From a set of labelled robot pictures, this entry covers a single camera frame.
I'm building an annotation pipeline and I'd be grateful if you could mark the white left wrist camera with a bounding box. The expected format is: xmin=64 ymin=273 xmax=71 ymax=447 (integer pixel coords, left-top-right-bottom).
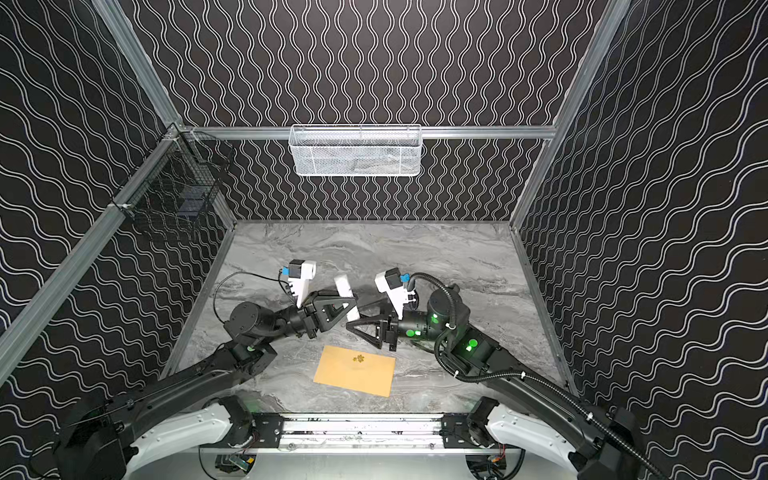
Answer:
xmin=283 ymin=259 xmax=316 ymax=307

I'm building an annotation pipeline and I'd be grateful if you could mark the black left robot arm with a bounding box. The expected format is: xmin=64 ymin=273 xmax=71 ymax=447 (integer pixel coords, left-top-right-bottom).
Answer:
xmin=53 ymin=290 xmax=357 ymax=479

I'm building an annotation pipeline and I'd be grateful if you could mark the aluminium frame corner post left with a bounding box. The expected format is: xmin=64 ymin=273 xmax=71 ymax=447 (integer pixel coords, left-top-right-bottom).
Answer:
xmin=92 ymin=0 xmax=183 ymax=127

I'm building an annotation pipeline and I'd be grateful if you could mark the white wire mesh basket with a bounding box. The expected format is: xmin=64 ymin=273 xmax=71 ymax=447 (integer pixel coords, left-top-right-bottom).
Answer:
xmin=288 ymin=124 xmax=424 ymax=177

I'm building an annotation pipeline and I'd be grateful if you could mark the aluminium frame corner post right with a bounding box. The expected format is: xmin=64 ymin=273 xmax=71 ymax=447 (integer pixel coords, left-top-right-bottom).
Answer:
xmin=510 ymin=0 xmax=631 ymax=231

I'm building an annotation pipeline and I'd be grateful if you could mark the aluminium frame corner post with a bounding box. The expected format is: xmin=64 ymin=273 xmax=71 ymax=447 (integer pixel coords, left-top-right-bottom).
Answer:
xmin=510 ymin=0 xmax=631 ymax=231
xmin=92 ymin=0 xmax=183 ymax=127

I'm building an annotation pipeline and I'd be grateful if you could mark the white glue stick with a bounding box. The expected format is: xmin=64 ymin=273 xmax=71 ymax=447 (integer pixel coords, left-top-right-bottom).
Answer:
xmin=334 ymin=274 xmax=361 ymax=322

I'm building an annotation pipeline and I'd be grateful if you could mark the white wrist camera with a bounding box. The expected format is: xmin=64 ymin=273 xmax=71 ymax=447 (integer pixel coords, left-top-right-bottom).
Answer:
xmin=375 ymin=267 xmax=418 ymax=320
xmin=283 ymin=259 xmax=316 ymax=307

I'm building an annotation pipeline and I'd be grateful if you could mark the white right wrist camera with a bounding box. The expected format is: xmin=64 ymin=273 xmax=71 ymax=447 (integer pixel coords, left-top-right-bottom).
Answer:
xmin=375 ymin=267 xmax=418 ymax=320

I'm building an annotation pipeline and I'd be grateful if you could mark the thin black left cable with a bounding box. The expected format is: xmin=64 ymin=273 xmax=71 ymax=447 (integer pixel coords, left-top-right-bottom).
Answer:
xmin=212 ymin=270 xmax=295 ymax=325

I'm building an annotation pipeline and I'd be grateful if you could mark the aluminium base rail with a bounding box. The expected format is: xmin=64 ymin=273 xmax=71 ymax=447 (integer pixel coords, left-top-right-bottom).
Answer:
xmin=119 ymin=411 xmax=607 ymax=455

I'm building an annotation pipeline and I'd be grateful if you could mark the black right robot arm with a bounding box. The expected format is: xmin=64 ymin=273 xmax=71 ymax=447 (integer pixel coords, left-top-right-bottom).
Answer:
xmin=347 ymin=285 xmax=660 ymax=479

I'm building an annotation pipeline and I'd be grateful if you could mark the aluminium left side rail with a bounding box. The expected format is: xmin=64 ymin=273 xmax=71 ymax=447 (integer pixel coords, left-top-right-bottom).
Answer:
xmin=1 ymin=125 xmax=180 ymax=381

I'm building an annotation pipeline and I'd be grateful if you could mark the brown paper envelope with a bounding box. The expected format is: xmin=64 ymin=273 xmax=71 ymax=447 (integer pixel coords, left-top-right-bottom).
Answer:
xmin=313 ymin=345 xmax=396 ymax=397

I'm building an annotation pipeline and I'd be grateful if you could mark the black wire basket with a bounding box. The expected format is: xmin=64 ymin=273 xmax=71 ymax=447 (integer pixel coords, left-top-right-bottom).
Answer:
xmin=118 ymin=131 xmax=235 ymax=245

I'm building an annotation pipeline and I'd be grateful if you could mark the black corrugated cable conduit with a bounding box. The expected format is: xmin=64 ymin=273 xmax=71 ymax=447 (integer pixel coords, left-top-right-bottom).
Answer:
xmin=407 ymin=271 xmax=673 ymax=480

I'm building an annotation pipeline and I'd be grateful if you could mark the aluminium back crossbar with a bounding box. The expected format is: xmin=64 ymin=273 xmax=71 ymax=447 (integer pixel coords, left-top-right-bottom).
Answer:
xmin=182 ymin=125 xmax=556 ymax=141

